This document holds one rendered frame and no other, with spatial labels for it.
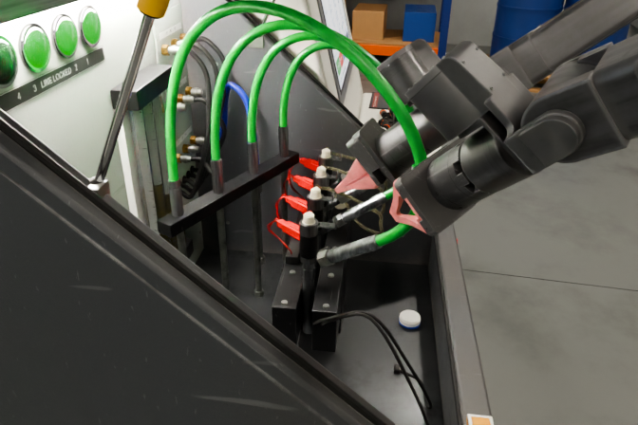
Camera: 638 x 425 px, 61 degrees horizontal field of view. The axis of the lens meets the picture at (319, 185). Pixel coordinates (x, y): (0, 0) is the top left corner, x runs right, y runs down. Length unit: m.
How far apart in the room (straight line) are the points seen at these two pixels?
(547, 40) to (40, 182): 0.56
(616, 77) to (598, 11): 0.33
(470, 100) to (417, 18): 5.66
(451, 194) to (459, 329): 0.39
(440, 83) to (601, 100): 0.12
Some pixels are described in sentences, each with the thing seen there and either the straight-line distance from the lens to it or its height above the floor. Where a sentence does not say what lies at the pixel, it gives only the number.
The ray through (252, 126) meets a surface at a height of 1.19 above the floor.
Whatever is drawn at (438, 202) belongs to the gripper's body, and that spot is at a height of 1.26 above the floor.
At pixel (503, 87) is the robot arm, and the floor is 1.39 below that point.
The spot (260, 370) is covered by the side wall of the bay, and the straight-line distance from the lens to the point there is 0.50.
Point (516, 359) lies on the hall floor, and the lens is 2.30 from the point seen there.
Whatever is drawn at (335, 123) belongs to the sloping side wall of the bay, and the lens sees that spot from 1.07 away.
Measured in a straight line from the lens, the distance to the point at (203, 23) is 0.69.
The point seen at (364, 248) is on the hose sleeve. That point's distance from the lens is 0.67.
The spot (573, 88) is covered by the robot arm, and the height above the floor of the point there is 1.41.
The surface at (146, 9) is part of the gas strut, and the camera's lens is 0.40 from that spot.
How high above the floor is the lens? 1.52
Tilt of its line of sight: 27 degrees down
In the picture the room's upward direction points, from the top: 1 degrees clockwise
